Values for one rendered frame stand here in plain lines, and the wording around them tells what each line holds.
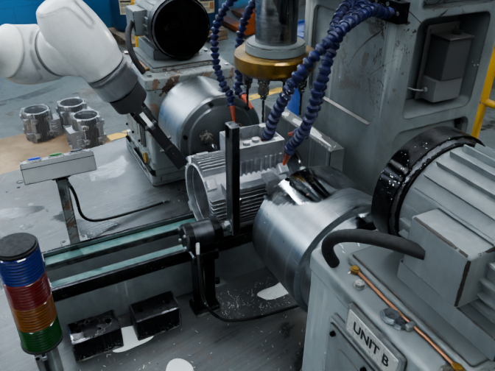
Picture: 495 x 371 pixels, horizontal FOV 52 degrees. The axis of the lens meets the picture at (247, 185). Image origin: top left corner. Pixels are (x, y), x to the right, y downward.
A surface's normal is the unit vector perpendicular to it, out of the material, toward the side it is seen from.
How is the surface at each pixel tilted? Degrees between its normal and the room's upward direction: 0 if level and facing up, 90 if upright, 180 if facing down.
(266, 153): 90
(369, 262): 0
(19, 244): 0
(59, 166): 69
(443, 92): 90
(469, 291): 90
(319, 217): 32
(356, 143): 90
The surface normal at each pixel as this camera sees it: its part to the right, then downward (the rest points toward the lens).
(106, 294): 0.45, 0.47
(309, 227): -0.61, -0.47
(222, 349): 0.00, -0.85
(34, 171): 0.42, 0.13
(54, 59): -0.46, 0.72
